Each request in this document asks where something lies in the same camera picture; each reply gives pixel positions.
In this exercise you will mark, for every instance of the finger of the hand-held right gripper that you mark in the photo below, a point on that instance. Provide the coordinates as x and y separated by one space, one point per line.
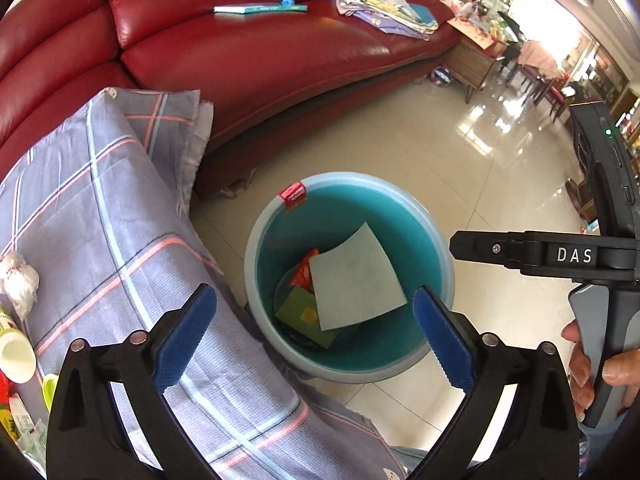
520 252

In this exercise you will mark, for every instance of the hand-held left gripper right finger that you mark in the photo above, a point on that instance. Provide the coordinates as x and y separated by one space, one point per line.
442 345

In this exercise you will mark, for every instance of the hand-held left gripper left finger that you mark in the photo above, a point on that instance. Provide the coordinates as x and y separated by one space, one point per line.
185 342

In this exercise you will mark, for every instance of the blue plastic bucket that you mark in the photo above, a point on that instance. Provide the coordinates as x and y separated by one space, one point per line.
350 200

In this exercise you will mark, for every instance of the white green cardboard box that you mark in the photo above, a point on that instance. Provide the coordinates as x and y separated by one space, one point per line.
20 425

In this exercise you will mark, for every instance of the person's right hand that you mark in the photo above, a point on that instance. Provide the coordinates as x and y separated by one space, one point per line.
580 390

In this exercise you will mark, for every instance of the brown wooden stool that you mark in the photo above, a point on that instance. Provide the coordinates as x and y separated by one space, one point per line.
582 202

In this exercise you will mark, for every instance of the grey green paper sheet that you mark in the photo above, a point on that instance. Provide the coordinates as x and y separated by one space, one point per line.
355 280

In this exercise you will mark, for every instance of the olive green flat box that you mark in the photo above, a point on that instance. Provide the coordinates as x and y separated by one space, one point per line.
295 310

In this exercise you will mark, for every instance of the dark wooden chair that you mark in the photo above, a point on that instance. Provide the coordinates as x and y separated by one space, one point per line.
550 97

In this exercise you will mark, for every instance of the red orange plastic wrapper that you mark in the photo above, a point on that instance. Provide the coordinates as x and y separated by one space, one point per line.
303 275

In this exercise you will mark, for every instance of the light green plastic cup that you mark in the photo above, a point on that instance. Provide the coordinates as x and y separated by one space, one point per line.
51 392

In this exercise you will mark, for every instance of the grey plaid cloth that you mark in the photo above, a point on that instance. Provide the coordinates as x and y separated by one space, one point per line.
125 210

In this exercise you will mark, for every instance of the pink table cover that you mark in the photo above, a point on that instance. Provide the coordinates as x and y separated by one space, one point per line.
540 57

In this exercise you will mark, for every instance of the printed paper cup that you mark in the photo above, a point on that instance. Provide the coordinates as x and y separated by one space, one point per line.
15 357

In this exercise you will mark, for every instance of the crumpled white tissue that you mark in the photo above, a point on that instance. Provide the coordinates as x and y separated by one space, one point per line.
17 282

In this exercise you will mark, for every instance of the red sticker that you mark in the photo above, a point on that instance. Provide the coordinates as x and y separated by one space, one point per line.
292 195

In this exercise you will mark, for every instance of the red packet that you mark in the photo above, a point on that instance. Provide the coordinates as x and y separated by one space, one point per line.
4 392

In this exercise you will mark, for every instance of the wooden side table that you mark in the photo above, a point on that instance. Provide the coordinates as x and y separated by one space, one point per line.
472 67

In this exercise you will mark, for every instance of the blue white ball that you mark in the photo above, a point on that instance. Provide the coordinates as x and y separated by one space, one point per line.
441 76

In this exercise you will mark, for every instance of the pile of folded clothes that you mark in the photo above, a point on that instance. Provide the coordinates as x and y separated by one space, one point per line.
390 15

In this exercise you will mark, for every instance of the red leather sofa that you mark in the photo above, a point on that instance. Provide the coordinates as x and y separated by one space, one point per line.
250 60

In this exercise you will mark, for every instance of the teal book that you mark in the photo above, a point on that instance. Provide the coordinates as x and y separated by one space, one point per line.
250 9

